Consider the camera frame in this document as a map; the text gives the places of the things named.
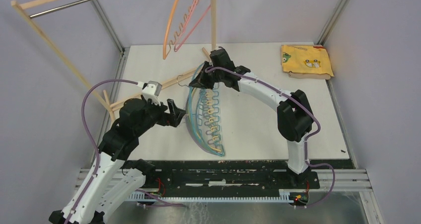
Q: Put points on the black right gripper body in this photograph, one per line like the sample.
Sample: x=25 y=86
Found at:
x=214 y=76

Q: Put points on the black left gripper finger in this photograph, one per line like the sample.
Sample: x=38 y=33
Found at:
x=172 y=121
x=175 y=111

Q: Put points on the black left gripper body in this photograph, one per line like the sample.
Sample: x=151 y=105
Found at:
x=154 y=113

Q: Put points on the teal plastic hanger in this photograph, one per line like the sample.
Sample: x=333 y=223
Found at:
x=194 y=117

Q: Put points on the yellow plastic hanger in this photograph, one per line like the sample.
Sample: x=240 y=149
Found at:
x=210 y=117

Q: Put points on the orange wavy plastic hanger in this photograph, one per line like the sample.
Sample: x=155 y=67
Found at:
x=172 y=40

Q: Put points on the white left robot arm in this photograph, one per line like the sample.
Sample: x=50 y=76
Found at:
x=93 y=201

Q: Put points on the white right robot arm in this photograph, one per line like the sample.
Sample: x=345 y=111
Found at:
x=294 y=115

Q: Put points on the purple plastic hanger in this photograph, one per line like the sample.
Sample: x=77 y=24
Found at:
x=191 y=124

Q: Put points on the green plastic hanger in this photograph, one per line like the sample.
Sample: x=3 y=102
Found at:
x=200 y=137

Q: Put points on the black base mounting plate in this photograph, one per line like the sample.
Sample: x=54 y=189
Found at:
x=227 y=178

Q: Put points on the yellow printed folded cloth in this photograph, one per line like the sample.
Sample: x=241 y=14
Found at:
x=306 y=61

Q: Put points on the metal hanging rod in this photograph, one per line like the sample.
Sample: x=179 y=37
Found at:
x=62 y=7

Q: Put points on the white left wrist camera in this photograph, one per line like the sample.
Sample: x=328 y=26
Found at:
x=151 y=91

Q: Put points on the white slotted cable duct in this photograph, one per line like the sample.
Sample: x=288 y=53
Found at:
x=210 y=198

